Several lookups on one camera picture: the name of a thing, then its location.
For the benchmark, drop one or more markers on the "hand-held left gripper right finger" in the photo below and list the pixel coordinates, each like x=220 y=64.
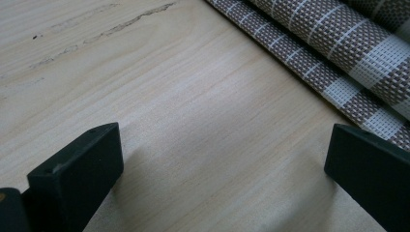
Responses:
x=370 y=170

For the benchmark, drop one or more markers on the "brown white striped woven placemat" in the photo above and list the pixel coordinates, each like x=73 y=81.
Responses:
x=290 y=53
x=338 y=32

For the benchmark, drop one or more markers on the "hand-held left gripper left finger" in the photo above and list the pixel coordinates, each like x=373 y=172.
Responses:
x=77 y=174

